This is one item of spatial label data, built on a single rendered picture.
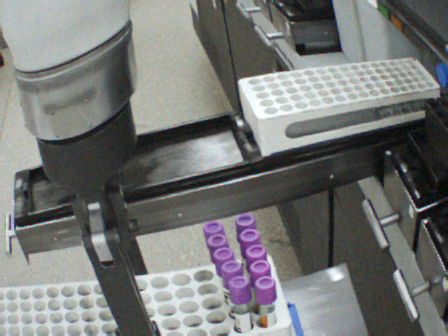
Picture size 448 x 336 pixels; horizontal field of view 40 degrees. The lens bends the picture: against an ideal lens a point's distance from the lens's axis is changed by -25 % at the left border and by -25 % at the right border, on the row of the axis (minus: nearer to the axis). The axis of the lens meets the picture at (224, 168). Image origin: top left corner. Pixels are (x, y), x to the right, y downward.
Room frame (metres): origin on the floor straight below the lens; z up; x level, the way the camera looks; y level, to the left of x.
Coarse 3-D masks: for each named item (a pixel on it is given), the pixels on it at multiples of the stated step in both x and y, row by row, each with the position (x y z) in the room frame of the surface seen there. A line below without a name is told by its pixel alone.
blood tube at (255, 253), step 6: (252, 246) 0.41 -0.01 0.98; (258, 246) 0.41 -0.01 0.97; (246, 252) 0.40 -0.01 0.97; (252, 252) 0.40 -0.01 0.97; (258, 252) 0.40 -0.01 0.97; (264, 252) 0.40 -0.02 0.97; (246, 258) 0.40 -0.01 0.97; (252, 258) 0.40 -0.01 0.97; (258, 258) 0.39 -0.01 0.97; (264, 258) 0.40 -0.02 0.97; (246, 264) 0.40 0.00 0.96; (246, 270) 0.40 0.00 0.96; (252, 288) 0.40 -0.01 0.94; (252, 294) 0.40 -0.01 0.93
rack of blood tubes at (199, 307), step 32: (0, 288) 0.43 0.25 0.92; (32, 288) 0.43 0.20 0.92; (64, 288) 0.44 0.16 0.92; (96, 288) 0.44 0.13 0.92; (192, 288) 0.43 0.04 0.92; (0, 320) 0.39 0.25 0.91; (32, 320) 0.40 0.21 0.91; (64, 320) 0.39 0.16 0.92; (96, 320) 0.39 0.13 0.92; (160, 320) 0.39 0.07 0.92; (192, 320) 0.39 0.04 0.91; (224, 320) 0.39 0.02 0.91; (256, 320) 0.37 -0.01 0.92; (288, 320) 0.37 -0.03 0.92
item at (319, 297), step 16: (320, 272) 0.52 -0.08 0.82; (336, 272) 0.51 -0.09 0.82; (288, 288) 0.50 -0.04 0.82; (304, 288) 0.50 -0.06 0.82; (320, 288) 0.49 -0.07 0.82; (336, 288) 0.48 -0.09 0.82; (352, 288) 0.48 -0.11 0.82; (288, 304) 0.48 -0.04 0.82; (304, 304) 0.47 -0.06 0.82; (320, 304) 0.47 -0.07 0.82; (336, 304) 0.46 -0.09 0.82; (352, 304) 0.45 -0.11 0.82; (304, 320) 0.45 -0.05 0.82; (320, 320) 0.44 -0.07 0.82; (336, 320) 0.43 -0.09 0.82; (352, 320) 0.43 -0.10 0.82
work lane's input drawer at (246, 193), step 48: (144, 144) 0.82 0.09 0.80; (192, 144) 0.80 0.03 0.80; (240, 144) 0.77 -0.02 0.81; (336, 144) 0.74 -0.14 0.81; (384, 144) 0.74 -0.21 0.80; (48, 192) 0.75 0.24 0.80; (144, 192) 0.71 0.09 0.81; (192, 192) 0.71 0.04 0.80; (240, 192) 0.71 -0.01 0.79; (288, 192) 0.72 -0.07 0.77; (48, 240) 0.68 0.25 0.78
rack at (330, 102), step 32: (352, 64) 0.85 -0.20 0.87; (384, 64) 0.85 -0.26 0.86; (416, 64) 0.84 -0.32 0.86; (256, 96) 0.79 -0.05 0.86; (288, 96) 0.78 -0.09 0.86; (320, 96) 0.77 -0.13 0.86; (352, 96) 0.77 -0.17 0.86; (384, 96) 0.76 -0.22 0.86; (416, 96) 0.76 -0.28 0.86; (256, 128) 0.75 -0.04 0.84; (288, 128) 0.79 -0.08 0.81; (320, 128) 0.79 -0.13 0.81; (352, 128) 0.75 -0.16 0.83; (384, 128) 0.75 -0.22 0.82
